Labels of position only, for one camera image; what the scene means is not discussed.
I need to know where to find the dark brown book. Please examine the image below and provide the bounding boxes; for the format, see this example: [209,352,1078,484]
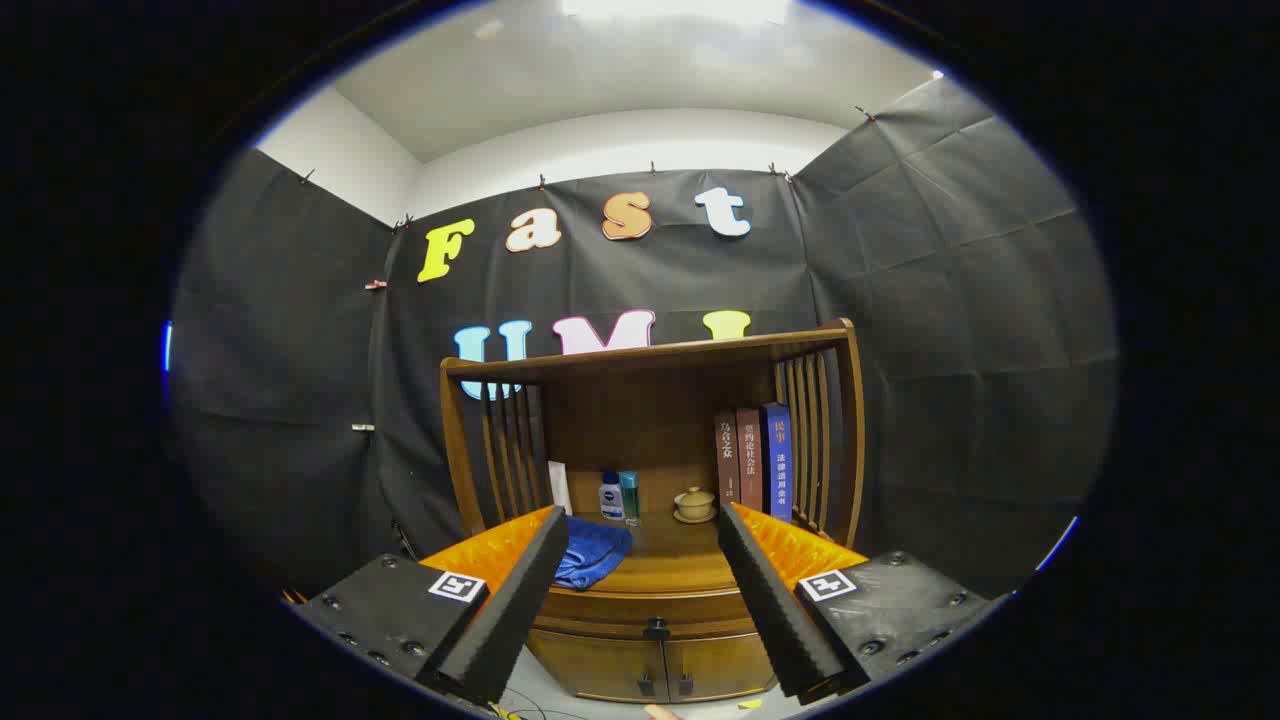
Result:
[714,412,742,509]

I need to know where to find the wooden cabinet door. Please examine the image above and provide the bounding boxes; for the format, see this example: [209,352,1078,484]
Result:
[664,632,778,701]
[528,628,667,702]

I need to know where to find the wooden drawer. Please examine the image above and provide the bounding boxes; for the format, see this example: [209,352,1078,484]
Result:
[535,588,771,638]

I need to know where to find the black floor cable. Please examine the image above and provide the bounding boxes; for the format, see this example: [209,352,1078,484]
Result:
[490,688,563,720]

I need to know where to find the reddish brown book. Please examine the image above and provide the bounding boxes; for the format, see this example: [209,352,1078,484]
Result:
[736,407,765,513]

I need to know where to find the wooden countertop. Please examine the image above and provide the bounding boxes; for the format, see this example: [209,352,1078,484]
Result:
[555,512,743,593]

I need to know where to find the black backdrop cloth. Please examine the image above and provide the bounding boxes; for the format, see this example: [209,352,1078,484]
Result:
[170,75,1119,601]

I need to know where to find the wooden cabinet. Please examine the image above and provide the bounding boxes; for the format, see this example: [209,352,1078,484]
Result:
[440,318,867,704]

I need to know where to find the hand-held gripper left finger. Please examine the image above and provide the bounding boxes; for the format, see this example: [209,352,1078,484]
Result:
[290,505,571,706]

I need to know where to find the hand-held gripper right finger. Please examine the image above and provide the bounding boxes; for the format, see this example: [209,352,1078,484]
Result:
[717,502,1006,701]

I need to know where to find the blue book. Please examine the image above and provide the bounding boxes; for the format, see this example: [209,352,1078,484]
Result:
[760,402,794,523]

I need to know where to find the blue folded towel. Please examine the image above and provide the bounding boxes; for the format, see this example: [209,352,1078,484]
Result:
[553,515,633,591]

